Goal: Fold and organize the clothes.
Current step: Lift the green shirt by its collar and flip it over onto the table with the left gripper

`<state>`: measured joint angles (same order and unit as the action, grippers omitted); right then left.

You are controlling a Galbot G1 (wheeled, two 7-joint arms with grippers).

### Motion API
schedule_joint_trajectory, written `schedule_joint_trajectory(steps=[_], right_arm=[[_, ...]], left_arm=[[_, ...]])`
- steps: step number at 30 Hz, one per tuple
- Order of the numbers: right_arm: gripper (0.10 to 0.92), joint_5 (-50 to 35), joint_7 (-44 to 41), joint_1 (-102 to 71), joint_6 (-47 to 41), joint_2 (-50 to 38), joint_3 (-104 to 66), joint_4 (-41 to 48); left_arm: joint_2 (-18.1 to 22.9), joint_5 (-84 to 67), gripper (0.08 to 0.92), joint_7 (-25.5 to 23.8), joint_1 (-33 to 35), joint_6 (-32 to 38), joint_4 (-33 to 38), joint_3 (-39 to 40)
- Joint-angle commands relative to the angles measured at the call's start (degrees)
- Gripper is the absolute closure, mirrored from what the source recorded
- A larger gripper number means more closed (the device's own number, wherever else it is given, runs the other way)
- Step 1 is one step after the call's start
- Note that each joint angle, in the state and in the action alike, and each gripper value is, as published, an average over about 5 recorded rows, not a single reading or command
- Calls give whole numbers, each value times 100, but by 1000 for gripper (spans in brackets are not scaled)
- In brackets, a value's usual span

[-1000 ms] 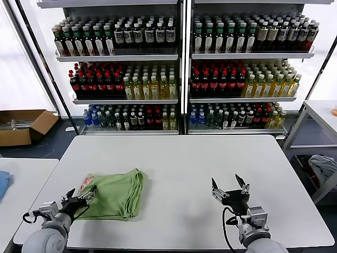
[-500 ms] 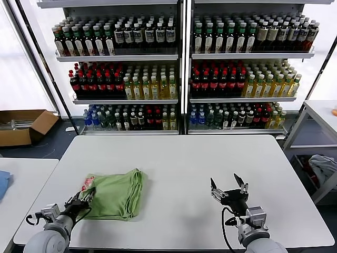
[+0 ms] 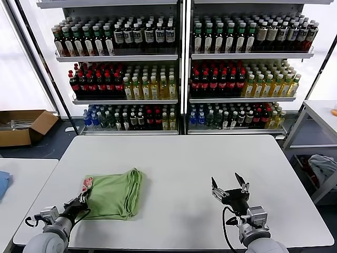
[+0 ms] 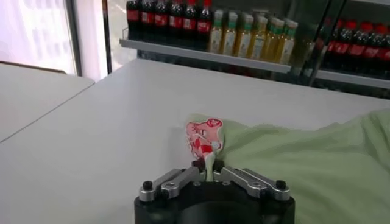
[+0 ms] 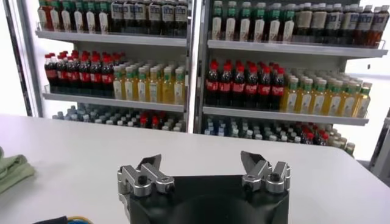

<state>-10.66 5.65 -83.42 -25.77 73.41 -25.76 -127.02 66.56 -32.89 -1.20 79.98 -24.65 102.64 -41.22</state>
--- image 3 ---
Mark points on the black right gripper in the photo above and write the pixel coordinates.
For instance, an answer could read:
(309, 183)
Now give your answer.
(237, 199)

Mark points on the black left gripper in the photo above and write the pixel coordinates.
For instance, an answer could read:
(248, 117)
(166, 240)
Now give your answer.
(75, 206)

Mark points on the light green shirt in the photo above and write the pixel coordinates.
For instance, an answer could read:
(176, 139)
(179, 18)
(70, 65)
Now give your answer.
(110, 195)

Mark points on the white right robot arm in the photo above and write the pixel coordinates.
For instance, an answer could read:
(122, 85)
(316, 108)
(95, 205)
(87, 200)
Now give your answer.
(263, 245)

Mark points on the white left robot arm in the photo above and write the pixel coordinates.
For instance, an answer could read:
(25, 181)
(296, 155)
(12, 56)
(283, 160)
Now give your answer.
(47, 239)

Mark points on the small white floor object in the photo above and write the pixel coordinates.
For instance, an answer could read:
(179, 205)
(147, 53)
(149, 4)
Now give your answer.
(69, 129)

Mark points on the black storage crate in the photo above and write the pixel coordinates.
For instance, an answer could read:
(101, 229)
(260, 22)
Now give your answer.
(306, 182)

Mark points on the blue folded cloth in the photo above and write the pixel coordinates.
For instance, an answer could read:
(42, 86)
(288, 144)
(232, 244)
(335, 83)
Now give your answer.
(4, 184)

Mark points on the brown cardboard box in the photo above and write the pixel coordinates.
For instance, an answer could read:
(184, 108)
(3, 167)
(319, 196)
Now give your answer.
(39, 124)

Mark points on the grey crumpled cloth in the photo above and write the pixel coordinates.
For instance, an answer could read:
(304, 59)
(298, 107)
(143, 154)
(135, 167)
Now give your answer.
(320, 164)

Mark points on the silver metal bars bundle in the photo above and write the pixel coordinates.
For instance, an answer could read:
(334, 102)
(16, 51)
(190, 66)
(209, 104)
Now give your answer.
(18, 124)

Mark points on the yellow tea bottle white cap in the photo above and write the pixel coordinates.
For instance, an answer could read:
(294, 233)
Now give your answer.
(145, 89)
(277, 87)
(163, 89)
(259, 87)
(295, 85)
(268, 87)
(154, 89)
(287, 87)
(136, 89)
(172, 89)
(250, 87)
(127, 89)

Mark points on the cola bottle red cap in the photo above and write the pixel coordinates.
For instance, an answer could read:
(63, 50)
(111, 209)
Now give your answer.
(91, 87)
(223, 84)
(204, 84)
(194, 84)
(118, 86)
(83, 87)
(100, 87)
(109, 86)
(74, 87)
(213, 84)
(241, 84)
(232, 84)

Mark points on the grey metal shelving unit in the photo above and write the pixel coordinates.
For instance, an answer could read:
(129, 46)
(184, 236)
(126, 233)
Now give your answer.
(118, 57)
(249, 55)

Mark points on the dark tea bottle green cap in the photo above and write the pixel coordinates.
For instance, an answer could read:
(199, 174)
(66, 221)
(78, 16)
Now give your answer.
(68, 44)
(108, 44)
(198, 39)
(98, 44)
(78, 44)
(229, 39)
(240, 39)
(208, 39)
(219, 39)
(250, 39)
(88, 44)

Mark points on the dark tea bottle brown cap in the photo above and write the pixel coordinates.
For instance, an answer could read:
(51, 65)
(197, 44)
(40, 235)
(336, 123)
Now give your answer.
(58, 43)

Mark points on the dark bottle with pale label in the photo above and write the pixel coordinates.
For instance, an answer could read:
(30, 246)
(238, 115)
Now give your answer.
(312, 33)
(283, 33)
(293, 33)
(273, 34)
(303, 33)
(262, 34)

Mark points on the black bottle blue-white label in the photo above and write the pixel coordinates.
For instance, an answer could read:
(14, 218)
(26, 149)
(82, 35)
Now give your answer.
(118, 35)
(159, 34)
(128, 35)
(136, 35)
(170, 34)
(149, 35)

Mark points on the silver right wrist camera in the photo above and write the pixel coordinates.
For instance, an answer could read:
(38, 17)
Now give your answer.
(258, 216)

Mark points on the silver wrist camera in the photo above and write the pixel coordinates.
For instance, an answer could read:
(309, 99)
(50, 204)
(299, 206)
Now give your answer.
(258, 216)
(50, 214)

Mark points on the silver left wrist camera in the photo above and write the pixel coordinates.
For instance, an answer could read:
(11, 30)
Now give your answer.
(50, 214)

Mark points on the grey frame side table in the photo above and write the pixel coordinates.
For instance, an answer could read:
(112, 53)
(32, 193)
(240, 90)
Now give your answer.
(295, 126)

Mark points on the black window frame post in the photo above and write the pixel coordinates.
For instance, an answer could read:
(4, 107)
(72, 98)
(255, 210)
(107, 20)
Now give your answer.
(49, 66)
(322, 79)

